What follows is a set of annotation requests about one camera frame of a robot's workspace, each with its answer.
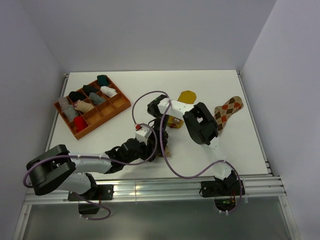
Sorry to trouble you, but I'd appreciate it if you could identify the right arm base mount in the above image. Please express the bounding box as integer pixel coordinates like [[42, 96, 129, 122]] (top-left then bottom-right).
[[199, 180, 246, 211]]

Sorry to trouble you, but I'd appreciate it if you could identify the white rolled sock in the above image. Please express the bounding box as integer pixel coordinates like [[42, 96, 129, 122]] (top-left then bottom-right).
[[100, 86, 118, 98]]

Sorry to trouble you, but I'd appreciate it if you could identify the red rolled sock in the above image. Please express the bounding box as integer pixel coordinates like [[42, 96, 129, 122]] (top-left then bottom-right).
[[73, 116, 88, 133]]

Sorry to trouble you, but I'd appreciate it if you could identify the dark green rolled sock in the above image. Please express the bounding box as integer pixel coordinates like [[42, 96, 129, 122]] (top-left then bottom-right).
[[97, 75, 110, 87]]

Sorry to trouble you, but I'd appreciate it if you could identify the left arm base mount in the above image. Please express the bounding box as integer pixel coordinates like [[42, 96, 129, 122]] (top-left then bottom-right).
[[67, 184, 114, 216]]

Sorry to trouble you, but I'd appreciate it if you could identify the orange argyle sock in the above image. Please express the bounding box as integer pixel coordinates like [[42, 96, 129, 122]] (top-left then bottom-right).
[[214, 96, 244, 135]]

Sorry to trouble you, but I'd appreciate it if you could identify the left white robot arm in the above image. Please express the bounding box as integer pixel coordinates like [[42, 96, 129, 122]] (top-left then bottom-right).
[[23, 138, 160, 200]]

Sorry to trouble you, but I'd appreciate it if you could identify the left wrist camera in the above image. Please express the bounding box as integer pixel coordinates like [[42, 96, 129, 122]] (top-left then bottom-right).
[[135, 123, 152, 145]]

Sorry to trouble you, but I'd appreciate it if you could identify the light grey rolled sock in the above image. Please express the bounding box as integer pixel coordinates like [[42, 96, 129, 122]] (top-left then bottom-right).
[[58, 97, 70, 111]]

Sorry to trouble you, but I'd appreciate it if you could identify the black rolled sock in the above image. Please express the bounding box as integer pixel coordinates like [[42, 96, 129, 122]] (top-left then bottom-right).
[[68, 91, 87, 103], [82, 85, 100, 97]]

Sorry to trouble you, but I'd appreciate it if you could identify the orange compartment tray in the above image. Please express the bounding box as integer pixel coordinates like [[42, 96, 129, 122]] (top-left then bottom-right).
[[54, 74, 131, 140]]

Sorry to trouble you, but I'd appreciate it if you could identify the yellow sock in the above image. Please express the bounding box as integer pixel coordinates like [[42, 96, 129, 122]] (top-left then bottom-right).
[[167, 90, 197, 129]]

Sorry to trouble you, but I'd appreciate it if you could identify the dark grey rolled sock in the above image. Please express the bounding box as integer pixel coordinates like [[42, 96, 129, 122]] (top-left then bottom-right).
[[62, 105, 79, 122]]

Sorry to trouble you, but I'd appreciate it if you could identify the beige rolled sock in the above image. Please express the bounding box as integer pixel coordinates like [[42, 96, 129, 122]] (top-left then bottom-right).
[[73, 100, 95, 114]]

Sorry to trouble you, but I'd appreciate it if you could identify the black rolled sock upper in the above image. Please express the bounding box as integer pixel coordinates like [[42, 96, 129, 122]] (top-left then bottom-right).
[[82, 85, 100, 97]]

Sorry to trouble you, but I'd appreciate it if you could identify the black rolled sock left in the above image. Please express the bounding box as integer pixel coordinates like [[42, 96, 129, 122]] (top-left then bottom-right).
[[68, 91, 87, 103]]

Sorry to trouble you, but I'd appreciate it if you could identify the grey rolled sock middle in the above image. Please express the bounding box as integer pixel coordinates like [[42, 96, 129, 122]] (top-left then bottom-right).
[[88, 92, 106, 106]]

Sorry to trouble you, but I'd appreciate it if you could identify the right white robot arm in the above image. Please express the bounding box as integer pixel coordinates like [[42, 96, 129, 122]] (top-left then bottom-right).
[[147, 94, 241, 195]]

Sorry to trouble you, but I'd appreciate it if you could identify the brown argyle sock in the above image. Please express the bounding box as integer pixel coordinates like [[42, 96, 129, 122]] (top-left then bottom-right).
[[156, 146, 172, 158]]

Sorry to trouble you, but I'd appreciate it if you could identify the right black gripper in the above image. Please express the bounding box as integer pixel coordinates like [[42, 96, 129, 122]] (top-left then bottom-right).
[[147, 114, 170, 154]]

